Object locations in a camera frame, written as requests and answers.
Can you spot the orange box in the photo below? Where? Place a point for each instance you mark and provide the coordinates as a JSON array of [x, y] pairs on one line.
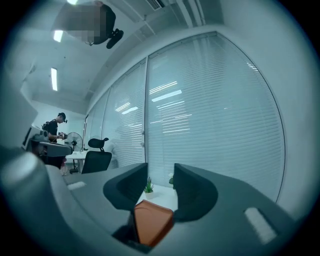
[[152, 225]]

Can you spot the small white desk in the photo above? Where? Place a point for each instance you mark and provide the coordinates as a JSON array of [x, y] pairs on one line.
[[76, 155]]

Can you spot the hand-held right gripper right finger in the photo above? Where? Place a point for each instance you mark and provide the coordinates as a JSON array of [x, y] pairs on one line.
[[197, 195]]

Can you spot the black head-mounted camera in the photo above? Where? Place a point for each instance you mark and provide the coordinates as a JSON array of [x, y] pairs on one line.
[[114, 37]]

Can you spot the black office chair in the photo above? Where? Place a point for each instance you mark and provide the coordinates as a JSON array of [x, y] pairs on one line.
[[96, 161]]

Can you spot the ceiling light panel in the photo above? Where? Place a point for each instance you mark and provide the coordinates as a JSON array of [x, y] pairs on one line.
[[58, 35], [54, 79]]

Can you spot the ceiling air vent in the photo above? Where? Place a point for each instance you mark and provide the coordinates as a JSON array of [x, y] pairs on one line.
[[156, 3]]

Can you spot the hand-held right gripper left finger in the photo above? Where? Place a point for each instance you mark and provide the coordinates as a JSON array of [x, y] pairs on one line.
[[125, 187]]

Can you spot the white flower plant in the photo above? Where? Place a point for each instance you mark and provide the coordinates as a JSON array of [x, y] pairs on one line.
[[171, 180]]

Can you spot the person's head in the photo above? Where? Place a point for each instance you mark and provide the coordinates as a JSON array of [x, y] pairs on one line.
[[82, 20]]

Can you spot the glass door with blinds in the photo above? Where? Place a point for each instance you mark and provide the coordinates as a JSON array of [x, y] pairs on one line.
[[125, 130]]

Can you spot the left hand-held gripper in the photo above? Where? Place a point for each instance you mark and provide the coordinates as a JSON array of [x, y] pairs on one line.
[[41, 137]]

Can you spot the small potted succulent plant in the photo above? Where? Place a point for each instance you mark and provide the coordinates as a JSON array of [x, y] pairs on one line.
[[149, 188]]

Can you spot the black standing fan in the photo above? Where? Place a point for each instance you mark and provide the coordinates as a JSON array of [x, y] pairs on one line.
[[73, 140]]

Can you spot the glass wall with blinds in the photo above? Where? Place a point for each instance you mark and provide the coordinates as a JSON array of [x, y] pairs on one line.
[[215, 112]]

